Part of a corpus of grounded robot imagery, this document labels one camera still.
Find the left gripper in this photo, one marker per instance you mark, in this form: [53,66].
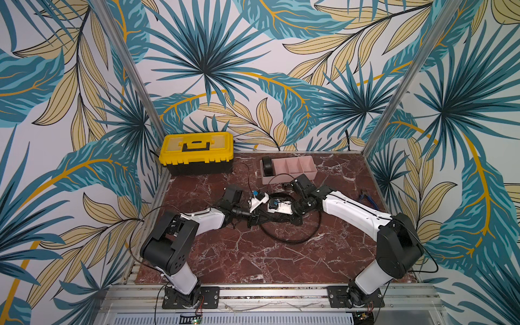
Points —
[258,214]

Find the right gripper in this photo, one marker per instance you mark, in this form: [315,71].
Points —
[293,212]

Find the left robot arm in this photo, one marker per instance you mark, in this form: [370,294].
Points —
[169,244]

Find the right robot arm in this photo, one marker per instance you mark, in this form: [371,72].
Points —
[398,247]

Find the pink divided storage tray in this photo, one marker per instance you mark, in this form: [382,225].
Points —
[289,168]

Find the yellow black toolbox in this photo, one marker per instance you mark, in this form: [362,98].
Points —
[198,154]

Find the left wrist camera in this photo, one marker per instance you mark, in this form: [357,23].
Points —
[257,199]

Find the blue handled pliers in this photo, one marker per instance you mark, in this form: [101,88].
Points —
[364,196]

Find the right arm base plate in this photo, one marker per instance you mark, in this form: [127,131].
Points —
[346,296]

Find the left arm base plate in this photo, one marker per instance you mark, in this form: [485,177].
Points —
[205,297]

